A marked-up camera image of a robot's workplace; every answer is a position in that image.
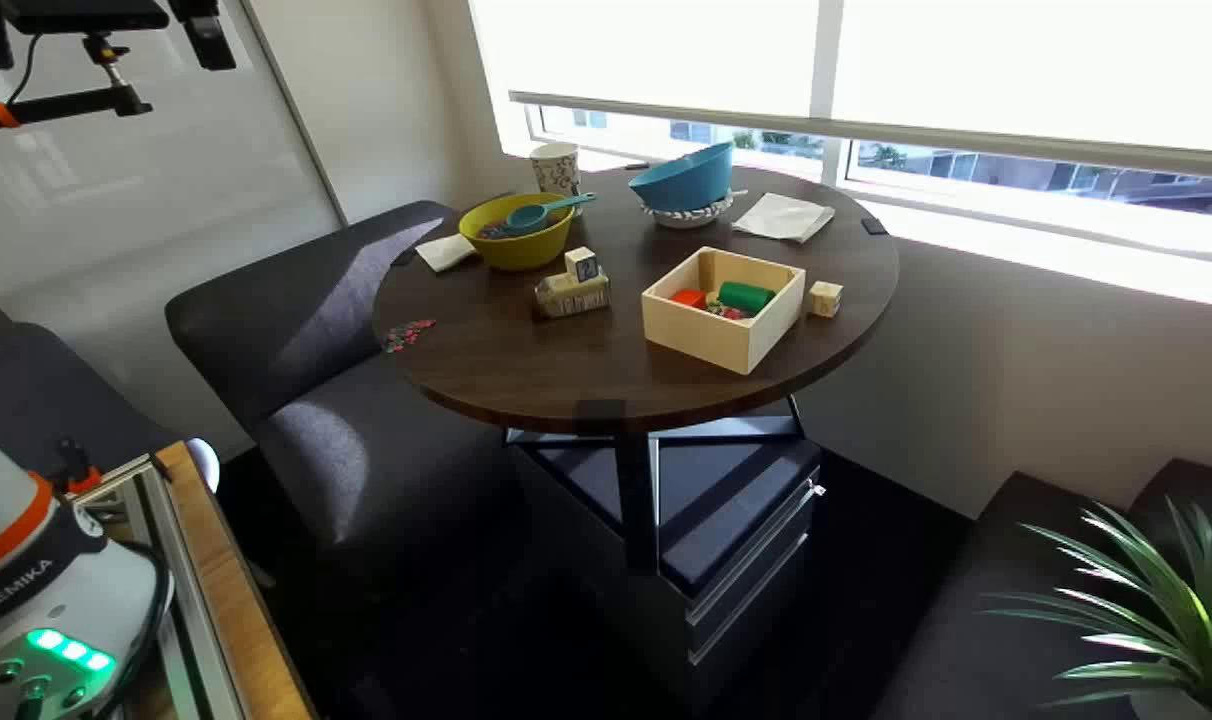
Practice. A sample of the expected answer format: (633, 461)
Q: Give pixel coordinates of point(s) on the wood edged board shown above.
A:
(237, 601)

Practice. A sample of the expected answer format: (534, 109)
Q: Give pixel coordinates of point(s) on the white card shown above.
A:
(445, 255)

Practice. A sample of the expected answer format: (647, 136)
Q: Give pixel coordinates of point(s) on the grey drawer cabinet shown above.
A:
(736, 532)

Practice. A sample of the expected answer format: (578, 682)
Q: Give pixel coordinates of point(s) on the white round knob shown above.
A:
(203, 461)

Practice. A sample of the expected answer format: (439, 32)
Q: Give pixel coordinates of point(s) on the window blind bottom rail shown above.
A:
(897, 131)

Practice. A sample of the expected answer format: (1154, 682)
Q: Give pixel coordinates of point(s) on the small printed wooden cube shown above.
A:
(583, 263)

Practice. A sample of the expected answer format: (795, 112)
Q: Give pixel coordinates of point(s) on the white bowl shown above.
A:
(695, 217)

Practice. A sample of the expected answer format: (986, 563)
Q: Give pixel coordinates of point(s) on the light wooden box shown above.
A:
(703, 334)

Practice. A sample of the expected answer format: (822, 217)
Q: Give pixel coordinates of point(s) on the large printed wooden block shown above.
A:
(568, 297)

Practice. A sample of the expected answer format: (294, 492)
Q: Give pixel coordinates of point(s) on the green cylinder block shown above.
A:
(746, 297)

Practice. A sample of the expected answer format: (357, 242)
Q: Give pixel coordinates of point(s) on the small black flat item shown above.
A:
(874, 226)

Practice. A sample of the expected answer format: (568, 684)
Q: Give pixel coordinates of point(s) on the blue bowl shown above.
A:
(691, 179)

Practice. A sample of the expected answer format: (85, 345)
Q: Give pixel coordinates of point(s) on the patterned cup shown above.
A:
(553, 168)

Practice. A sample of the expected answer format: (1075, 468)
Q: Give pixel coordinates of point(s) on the blue plastic measuring cup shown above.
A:
(534, 214)

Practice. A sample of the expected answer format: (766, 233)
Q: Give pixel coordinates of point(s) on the dark grey sofa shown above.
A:
(324, 403)

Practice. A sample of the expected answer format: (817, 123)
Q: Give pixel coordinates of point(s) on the red rectangular block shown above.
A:
(691, 297)

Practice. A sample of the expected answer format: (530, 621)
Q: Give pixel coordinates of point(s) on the white orange robot base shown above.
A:
(29, 601)

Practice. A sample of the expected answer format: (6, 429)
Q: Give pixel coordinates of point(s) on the black camera on stand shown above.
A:
(85, 13)

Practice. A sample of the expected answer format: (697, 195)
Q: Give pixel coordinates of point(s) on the dark armchair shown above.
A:
(991, 601)

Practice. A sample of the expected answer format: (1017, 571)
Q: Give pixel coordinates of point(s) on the yellow bowl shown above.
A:
(525, 255)

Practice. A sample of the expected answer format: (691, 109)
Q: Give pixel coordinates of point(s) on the black stand bar orange band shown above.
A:
(58, 105)

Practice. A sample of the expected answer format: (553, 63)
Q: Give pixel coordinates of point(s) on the small plain wooden cube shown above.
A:
(824, 297)

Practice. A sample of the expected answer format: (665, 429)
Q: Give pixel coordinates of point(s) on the white window mullion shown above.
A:
(831, 83)

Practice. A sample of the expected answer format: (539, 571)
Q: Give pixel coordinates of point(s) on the black table leg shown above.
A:
(638, 492)

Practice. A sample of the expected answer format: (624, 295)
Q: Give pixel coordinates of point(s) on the green potted plant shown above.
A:
(1164, 613)

